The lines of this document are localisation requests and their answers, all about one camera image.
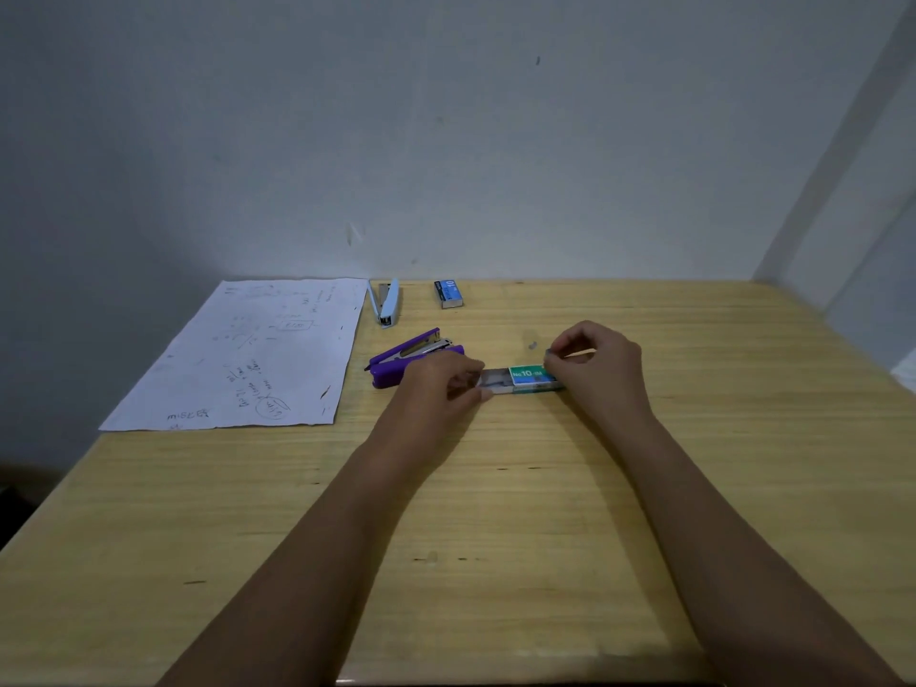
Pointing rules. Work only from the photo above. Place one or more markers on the blue staple box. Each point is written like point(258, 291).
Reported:
point(448, 294)

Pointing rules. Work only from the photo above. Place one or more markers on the staple box tray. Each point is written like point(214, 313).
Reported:
point(494, 381)

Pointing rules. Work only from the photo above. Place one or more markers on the person's left hand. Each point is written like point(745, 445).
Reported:
point(429, 404)

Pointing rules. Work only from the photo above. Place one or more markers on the light blue stapler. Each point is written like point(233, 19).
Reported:
point(386, 303)

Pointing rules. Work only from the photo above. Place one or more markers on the person's right hand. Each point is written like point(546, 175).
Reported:
point(608, 379)

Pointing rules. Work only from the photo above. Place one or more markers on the green staple box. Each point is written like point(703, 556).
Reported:
point(533, 377)

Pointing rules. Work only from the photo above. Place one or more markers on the person's right forearm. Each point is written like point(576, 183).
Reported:
point(723, 550)

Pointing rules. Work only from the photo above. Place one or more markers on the person's right thumb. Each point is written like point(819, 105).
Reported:
point(557, 368)

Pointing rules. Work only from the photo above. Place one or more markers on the purple stapler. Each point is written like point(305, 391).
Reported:
point(408, 361)

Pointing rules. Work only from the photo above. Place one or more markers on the white handwritten paper sheet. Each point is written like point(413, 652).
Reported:
point(247, 354)

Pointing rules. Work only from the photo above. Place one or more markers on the person's left thumb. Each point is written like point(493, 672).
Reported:
point(469, 392)

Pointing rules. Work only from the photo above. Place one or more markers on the person's left forearm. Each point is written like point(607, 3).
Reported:
point(300, 558)

